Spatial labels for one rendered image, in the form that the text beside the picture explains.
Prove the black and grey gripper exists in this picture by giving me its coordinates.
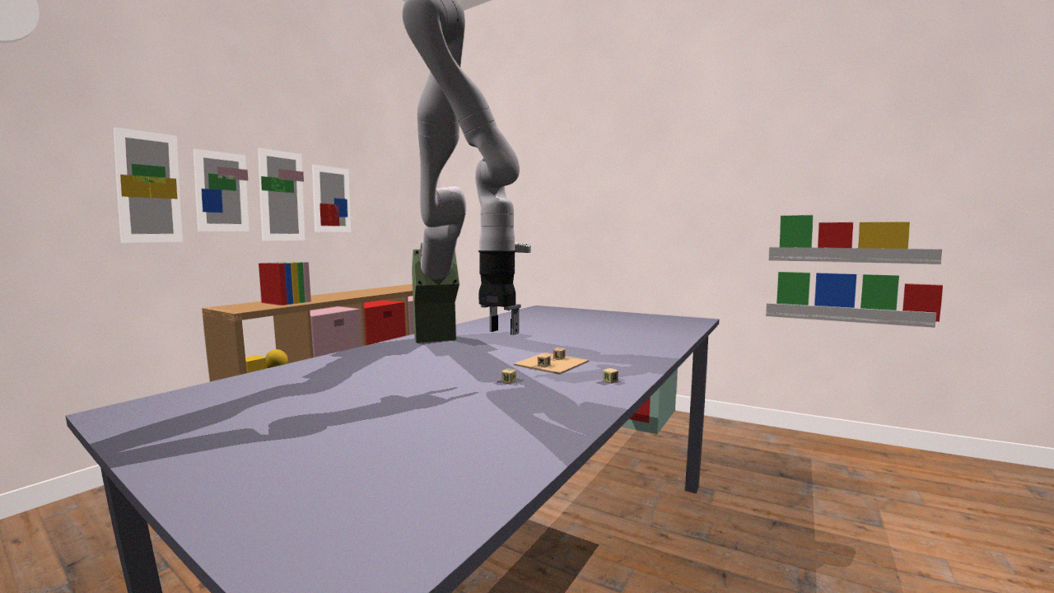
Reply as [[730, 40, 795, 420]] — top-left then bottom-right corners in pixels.
[[479, 226, 531, 335]]

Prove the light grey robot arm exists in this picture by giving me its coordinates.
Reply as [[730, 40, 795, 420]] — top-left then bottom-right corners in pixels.
[[402, 0, 520, 280]]

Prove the tan square mat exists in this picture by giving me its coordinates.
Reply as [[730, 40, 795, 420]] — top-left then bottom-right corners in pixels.
[[514, 353, 589, 374]]

